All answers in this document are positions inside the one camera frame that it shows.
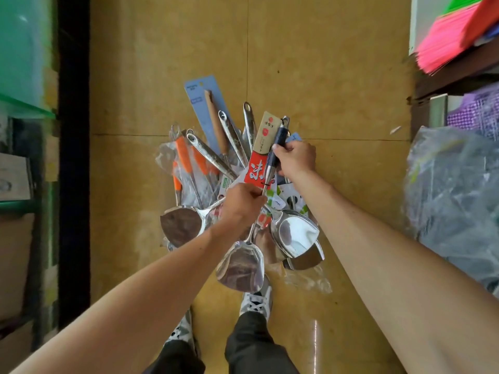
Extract pink green broom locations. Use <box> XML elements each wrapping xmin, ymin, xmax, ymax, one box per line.
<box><xmin>415</xmin><ymin>0</ymin><xmax>499</xmax><ymax>75</ymax></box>
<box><xmin>407</xmin><ymin>38</ymin><xmax>499</xmax><ymax>141</ymax></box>

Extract person's left forearm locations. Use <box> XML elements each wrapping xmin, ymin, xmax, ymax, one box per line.
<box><xmin>11</xmin><ymin>222</ymin><xmax>251</xmax><ymax>374</ymax></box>

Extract white flat board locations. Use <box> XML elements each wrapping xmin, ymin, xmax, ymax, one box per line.
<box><xmin>409</xmin><ymin>0</ymin><xmax>453</xmax><ymax>56</ymax></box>

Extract person's left hand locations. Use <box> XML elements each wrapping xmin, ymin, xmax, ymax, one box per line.
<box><xmin>217</xmin><ymin>181</ymin><xmax>268</xmax><ymax>238</ymax></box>

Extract white printed carton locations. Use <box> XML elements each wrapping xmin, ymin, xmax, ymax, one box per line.
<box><xmin>0</xmin><ymin>152</ymin><xmax>34</xmax><ymax>203</ymax></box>

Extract person's right hand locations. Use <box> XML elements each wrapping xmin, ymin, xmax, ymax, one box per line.
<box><xmin>271</xmin><ymin>140</ymin><xmax>318</xmax><ymax>182</ymax></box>

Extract person's right forearm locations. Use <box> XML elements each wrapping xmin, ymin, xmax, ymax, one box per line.
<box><xmin>300</xmin><ymin>171</ymin><xmax>499</xmax><ymax>374</ymax></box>

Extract black trousers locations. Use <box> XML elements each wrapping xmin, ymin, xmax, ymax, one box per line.
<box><xmin>144</xmin><ymin>311</ymin><xmax>301</xmax><ymax>374</ymax></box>

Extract pile of packaged utensils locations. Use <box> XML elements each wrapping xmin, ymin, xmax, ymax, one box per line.
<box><xmin>154</xmin><ymin>101</ymin><xmax>332</xmax><ymax>297</ymax></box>

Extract grey white sneaker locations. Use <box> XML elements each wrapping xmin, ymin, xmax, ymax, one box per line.
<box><xmin>165</xmin><ymin>309</ymin><xmax>196</xmax><ymax>348</ymax></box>
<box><xmin>238</xmin><ymin>280</ymin><xmax>274</xmax><ymax>320</ymax></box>

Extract red white packet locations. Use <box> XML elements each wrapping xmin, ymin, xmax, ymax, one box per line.
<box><xmin>214</xmin><ymin>111</ymin><xmax>291</xmax><ymax>293</ymax></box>

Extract pile of plastic wrapped utensils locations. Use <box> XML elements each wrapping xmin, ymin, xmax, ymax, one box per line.
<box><xmin>401</xmin><ymin>82</ymin><xmax>499</xmax><ymax>297</ymax></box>

